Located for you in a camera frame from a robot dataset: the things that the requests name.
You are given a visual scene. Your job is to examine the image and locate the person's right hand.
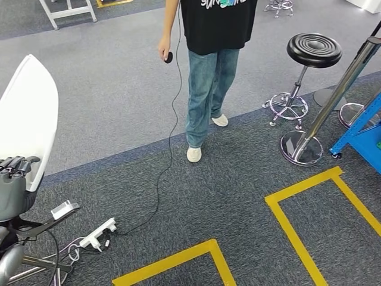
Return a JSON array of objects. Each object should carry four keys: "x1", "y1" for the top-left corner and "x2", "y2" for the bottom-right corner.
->
[{"x1": 158, "y1": 35, "x2": 173, "y2": 63}]

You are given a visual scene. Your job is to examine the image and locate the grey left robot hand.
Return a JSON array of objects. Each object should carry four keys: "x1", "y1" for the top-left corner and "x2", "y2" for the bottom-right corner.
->
[{"x1": 0, "y1": 156, "x2": 41, "y2": 223}]

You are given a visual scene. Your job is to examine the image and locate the white moulded plastic part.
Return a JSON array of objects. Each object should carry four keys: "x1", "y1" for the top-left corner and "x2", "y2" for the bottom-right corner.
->
[{"x1": 0, "y1": 54, "x2": 60, "y2": 193}]

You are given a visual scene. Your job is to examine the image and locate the blue metal shelf rack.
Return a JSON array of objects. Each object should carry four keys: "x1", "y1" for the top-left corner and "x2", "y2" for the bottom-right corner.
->
[{"x1": 330, "y1": 91, "x2": 381, "y2": 175}]

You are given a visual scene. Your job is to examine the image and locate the person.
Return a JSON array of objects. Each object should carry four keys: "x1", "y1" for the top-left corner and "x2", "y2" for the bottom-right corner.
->
[{"x1": 158, "y1": 0, "x2": 259, "y2": 163}]

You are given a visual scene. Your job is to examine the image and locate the white power strip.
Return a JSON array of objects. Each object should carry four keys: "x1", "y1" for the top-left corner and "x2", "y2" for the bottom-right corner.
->
[{"x1": 78, "y1": 217, "x2": 118, "y2": 252}]

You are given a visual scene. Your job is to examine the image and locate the chrome stool base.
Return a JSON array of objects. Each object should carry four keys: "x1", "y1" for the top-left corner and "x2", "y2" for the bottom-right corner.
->
[{"x1": 263, "y1": 0, "x2": 294, "y2": 19}]

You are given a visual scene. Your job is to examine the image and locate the black round stool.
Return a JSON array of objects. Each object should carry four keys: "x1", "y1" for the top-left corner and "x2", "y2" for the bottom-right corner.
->
[{"x1": 262, "y1": 32, "x2": 343, "y2": 131}]

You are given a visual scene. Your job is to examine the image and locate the grey round stand base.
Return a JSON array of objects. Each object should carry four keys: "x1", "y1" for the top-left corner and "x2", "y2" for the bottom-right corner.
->
[{"x1": 313, "y1": 87, "x2": 347, "y2": 113}]

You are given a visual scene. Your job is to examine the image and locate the chrome round stand base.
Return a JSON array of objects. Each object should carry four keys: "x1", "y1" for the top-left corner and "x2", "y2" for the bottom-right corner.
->
[{"x1": 338, "y1": 102, "x2": 381, "y2": 130}]

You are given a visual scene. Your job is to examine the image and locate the white plinth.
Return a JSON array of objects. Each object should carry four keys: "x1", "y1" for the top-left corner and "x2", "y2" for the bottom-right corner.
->
[{"x1": 345, "y1": 0, "x2": 381, "y2": 14}]

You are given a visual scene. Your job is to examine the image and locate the black camera bracket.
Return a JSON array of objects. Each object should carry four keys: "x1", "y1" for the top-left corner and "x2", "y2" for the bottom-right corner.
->
[{"x1": 11, "y1": 205, "x2": 81, "y2": 240}]

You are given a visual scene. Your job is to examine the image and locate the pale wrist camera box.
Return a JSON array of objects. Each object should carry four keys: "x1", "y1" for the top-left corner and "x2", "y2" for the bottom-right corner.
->
[{"x1": 51, "y1": 200, "x2": 81, "y2": 221}]

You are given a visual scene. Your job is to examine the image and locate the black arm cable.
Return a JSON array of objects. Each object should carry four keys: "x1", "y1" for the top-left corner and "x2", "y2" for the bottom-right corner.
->
[{"x1": 45, "y1": 230, "x2": 60, "y2": 286}]

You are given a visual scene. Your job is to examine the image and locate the black switch cable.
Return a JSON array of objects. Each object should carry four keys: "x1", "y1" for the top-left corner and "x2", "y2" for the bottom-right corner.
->
[{"x1": 115, "y1": 0, "x2": 183, "y2": 238}]

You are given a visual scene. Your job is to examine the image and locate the white power cables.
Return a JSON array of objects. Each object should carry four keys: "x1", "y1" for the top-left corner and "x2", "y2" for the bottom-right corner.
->
[{"x1": 58, "y1": 236, "x2": 90, "y2": 266}]

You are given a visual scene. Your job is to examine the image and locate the white table frame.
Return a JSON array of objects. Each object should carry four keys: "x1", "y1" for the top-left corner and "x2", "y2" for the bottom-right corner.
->
[{"x1": 38, "y1": 0, "x2": 98, "y2": 31}]

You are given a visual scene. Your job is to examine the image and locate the chrome post round base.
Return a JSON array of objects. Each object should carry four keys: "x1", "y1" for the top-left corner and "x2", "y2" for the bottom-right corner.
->
[{"x1": 279, "y1": 36, "x2": 381, "y2": 167}]

